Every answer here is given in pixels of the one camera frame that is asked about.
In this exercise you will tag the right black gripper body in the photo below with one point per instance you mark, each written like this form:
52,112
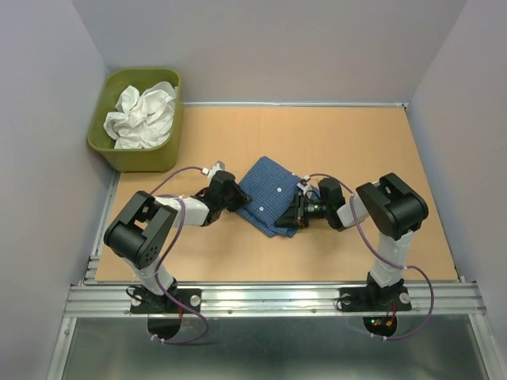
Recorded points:
317,209

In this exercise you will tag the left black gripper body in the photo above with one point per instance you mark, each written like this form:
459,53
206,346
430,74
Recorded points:
223,203

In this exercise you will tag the blue checkered long sleeve shirt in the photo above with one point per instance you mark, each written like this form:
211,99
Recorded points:
272,189

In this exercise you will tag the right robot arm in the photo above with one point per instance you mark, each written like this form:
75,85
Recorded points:
397,212

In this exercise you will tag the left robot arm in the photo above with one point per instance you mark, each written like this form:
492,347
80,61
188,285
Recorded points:
139,232

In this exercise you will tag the white crumpled shirt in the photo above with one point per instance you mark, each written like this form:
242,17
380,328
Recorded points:
142,120

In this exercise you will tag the green plastic bin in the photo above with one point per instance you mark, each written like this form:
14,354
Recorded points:
158,159

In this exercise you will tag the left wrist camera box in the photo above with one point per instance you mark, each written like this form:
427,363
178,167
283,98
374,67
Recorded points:
210,172

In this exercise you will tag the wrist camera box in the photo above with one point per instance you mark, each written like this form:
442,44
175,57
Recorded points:
210,172
304,185

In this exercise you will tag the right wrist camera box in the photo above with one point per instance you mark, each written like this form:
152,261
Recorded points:
304,185

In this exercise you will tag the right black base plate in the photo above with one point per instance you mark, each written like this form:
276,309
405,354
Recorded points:
372,300

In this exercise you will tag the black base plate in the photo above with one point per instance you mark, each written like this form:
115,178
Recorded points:
144,302
372,300

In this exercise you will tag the aluminium mounting rail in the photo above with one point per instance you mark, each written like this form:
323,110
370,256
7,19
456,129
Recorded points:
281,330

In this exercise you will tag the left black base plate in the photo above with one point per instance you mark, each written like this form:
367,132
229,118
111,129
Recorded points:
144,302

